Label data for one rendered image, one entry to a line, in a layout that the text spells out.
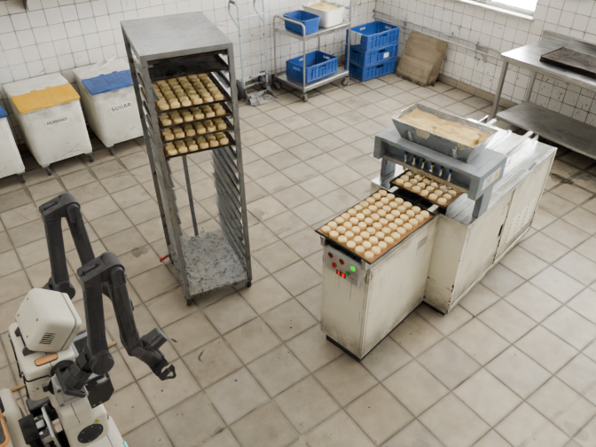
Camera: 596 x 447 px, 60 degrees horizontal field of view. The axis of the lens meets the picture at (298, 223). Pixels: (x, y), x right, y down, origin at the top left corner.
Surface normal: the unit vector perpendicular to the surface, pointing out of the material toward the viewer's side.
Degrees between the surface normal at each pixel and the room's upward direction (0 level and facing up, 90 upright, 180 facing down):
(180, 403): 0
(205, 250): 0
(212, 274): 0
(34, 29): 90
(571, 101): 90
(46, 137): 92
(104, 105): 91
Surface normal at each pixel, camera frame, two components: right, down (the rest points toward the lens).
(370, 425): 0.00, -0.79
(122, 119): 0.54, 0.51
